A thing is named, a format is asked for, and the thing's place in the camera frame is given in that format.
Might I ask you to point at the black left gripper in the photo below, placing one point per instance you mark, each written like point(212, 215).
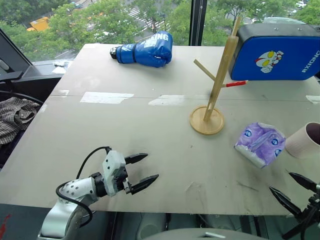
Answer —
point(123, 178)

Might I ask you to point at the black window frame post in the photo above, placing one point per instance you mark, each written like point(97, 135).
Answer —
point(198, 22)

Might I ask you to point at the yellow truck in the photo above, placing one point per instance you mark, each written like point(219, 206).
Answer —
point(38, 24)

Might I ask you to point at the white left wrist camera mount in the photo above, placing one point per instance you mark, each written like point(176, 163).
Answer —
point(112, 165)

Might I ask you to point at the checked cloth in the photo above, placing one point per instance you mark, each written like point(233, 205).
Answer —
point(15, 117)

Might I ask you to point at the purple tissue pack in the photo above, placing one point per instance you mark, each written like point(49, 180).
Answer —
point(261, 145)

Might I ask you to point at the wooden mug tree stand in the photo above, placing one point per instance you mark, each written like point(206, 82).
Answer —
point(217, 82)

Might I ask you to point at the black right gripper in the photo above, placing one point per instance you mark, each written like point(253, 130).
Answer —
point(313, 207)

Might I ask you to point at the pink ribbed cup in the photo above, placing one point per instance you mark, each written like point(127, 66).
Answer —
point(300, 145)

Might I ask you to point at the blue punching pad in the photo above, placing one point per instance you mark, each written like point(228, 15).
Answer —
point(275, 55)

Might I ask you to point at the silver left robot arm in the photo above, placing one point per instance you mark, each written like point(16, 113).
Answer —
point(72, 190)

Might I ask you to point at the blue boxing glove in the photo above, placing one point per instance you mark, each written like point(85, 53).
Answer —
point(147, 51)

